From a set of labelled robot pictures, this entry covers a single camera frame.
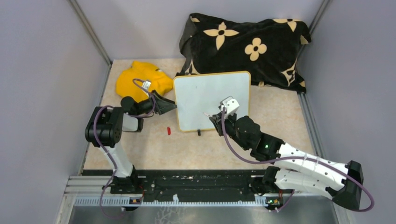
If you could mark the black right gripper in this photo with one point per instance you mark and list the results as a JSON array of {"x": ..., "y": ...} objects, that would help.
[{"x": 217, "y": 118}]

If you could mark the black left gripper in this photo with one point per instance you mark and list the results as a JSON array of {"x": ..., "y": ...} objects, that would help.
[{"x": 162, "y": 104}]

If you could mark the white red marker pen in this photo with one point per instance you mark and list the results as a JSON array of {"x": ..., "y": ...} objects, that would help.
[{"x": 206, "y": 114}]

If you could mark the yellow-framed whiteboard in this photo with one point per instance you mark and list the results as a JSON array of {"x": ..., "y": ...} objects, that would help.
[{"x": 195, "y": 94}]

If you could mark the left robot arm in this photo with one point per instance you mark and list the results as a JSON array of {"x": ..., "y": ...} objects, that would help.
[{"x": 104, "y": 130}]

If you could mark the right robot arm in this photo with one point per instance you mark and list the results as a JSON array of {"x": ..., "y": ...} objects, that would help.
[{"x": 291, "y": 168}]

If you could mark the yellow folded cloth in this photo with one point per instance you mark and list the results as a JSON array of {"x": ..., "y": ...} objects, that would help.
[{"x": 129, "y": 82}]

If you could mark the black floral pillow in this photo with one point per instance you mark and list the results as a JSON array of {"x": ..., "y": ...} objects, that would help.
[{"x": 267, "y": 49}]

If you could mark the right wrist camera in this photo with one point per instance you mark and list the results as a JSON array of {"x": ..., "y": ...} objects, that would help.
[{"x": 229, "y": 105}]

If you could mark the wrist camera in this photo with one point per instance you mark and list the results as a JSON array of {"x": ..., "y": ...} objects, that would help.
[
  {"x": 146, "y": 84},
  {"x": 229, "y": 105}
]

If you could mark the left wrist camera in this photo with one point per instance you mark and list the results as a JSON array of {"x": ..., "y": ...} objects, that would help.
[{"x": 146, "y": 84}]

